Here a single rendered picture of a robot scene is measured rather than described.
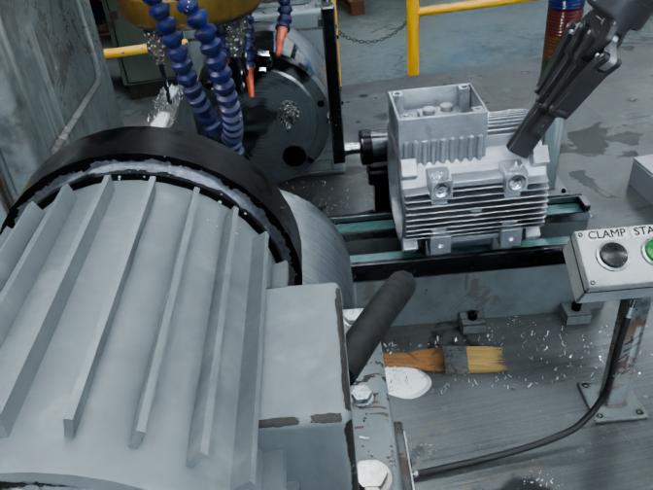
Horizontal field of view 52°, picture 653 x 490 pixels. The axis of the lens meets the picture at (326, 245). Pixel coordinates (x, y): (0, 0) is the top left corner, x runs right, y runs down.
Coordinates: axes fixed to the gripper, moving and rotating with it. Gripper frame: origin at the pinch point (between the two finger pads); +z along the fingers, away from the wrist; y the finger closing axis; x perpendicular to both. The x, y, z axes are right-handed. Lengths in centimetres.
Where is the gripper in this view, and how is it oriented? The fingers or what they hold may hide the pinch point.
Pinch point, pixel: (531, 130)
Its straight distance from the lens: 93.6
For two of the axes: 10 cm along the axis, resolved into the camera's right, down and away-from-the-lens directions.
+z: -4.3, 7.5, 5.1
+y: 0.4, 5.8, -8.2
